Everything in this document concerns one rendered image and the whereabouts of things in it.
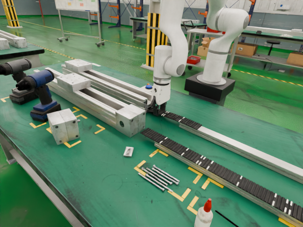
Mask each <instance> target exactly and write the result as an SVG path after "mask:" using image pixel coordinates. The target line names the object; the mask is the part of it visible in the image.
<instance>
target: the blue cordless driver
mask: <svg viewBox="0 0 303 227"><path fill-rule="evenodd" d="M54 78H55V76H54V74H53V72H52V71H51V70H49V69H45V70H42V71H39V72H37V73H33V74H31V75H28V76H26V77H23V78H21V80H20V82H19V83H17V84H16V88H14V89H12V91H14V90H16V89H18V90H19V91H23V90H27V91H30V90H33V89H34V91H35V93H36V95H38V97H39V99H40V103H39V104H37V105H35V106H33V110H32V111H31V112H30V116H31V117H32V119H33V120H35V121H39V122H43V123H45V122H47V121H48V117H47V114H49V113H53V112H57V111H61V106H60V104H59V103H57V101H55V100H52V98H51V96H52V95H51V92H50V90H49V87H48V86H47V85H46V84H47V83H49V82H51V81H53V80H54Z"/></svg>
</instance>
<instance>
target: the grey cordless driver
mask: <svg viewBox="0 0 303 227"><path fill-rule="evenodd" d="M31 67H32V64H31V62H30V61H29V60H28V59H19V60H15V61H10V62H6V63H4V64H0V75H5V76H7V75H10V74H12V77H13V79H14V80H15V81H16V82H17V83H19V82H20V80H21V78H23V77H26V76H27V75H26V73H25V72H23V71H26V70H29V69H31ZM9 98H10V99H11V101H12V102H13V103H16V104H19V105H22V104H25V103H27V102H29V101H31V100H34V99H36V98H38V95H36V93H35V91H34V89H33V90H30V91H27V90H23V91H19V90H18V89H16V90H14V91H12V94H10V95H9Z"/></svg>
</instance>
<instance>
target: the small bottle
mask: <svg viewBox="0 0 303 227"><path fill-rule="evenodd" d="M212 218H213V213H212V211H211V199H210V198H209V199H208V200H207V202H206V203H205V204H204V206H203V207H200V208H199V210H198V212H197V216H196V219H195V223H194V227H210V224H211V221H212Z"/></svg>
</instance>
